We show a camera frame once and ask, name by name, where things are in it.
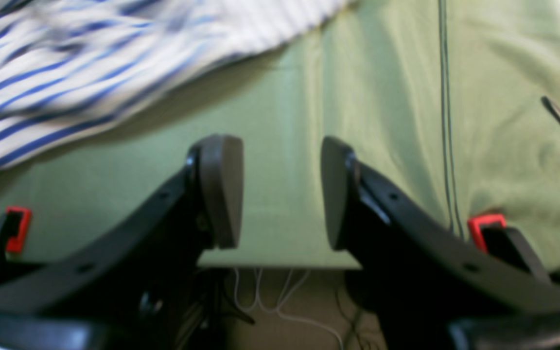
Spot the red black clamp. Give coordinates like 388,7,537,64
0,206,33,272
467,213,552,283

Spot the white cable on floor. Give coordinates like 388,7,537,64
231,268,346,350

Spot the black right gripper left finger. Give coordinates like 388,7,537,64
0,135,245,350

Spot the red black clamp right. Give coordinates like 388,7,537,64
467,213,552,283

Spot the green table cloth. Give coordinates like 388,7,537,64
0,0,560,272

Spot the red black clamp left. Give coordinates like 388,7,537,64
0,206,33,272

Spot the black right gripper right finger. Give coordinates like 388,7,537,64
320,137,560,350

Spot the blue white striped t-shirt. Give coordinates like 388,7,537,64
0,0,349,171

